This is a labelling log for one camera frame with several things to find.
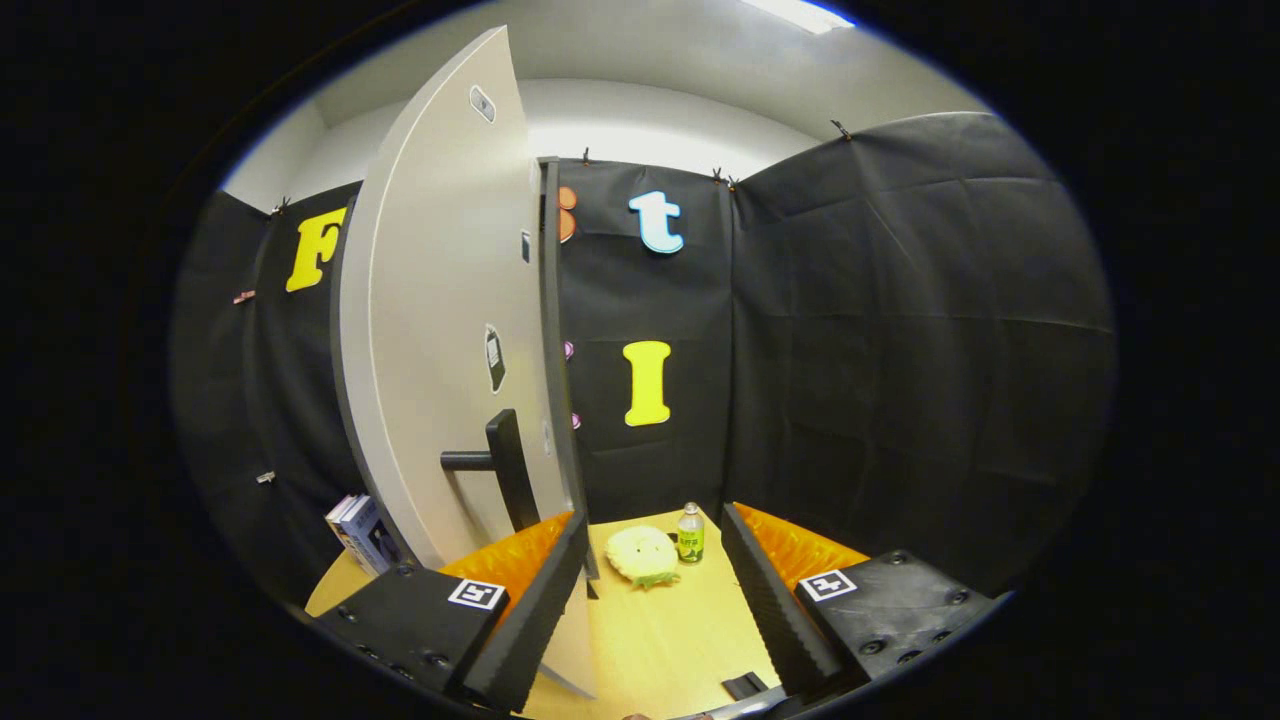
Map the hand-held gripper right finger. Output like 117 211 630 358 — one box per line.
722 502 1001 702

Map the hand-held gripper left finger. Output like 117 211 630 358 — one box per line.
310 510 592 714

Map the black door handle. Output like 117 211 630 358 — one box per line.
440 408 542 534

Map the green drink bottle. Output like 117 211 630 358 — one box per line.
676 502 707 565

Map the yellow plush toy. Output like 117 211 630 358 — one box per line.
604 525 682 590

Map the white book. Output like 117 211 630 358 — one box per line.
324 494 363 571

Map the black backdrop cloth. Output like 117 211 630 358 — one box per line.
170 110 1117 613

